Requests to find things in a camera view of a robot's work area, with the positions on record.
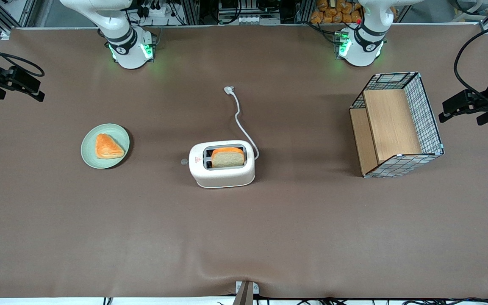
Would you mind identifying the bread slice in toaster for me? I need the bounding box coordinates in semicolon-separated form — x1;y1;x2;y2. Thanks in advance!
211;147;245;168

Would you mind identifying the white two-slot toaster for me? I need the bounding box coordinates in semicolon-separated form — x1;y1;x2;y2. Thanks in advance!
189;140;256;189

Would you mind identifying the triangular orange pastry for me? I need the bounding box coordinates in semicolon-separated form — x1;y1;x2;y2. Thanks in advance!
95;133;125;160

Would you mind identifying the pale green round plate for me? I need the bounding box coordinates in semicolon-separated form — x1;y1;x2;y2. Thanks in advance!
80;123;130;169

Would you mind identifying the white power strip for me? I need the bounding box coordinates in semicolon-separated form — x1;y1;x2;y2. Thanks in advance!
140;3;180;17

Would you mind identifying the bag of orange buns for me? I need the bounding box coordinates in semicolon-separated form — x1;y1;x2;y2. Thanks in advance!
310;0;363;24

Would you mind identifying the white socket bar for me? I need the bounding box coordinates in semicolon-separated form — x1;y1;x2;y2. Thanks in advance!
218;15;281;25

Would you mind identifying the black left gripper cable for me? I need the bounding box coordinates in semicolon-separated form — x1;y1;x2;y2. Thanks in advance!
453;20;488;102

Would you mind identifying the wire basket with wooden panels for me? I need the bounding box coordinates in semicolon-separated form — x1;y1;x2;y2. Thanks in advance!
349;72;445;178

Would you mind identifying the aluminium frame post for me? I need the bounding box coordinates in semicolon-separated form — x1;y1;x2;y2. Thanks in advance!
294;0;312;24
180;0;199;26

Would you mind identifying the white toaster power cord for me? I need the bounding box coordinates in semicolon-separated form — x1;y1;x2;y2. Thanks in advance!
224;86;260;161

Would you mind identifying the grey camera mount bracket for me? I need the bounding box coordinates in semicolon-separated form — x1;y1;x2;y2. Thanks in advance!
233;280;260;305

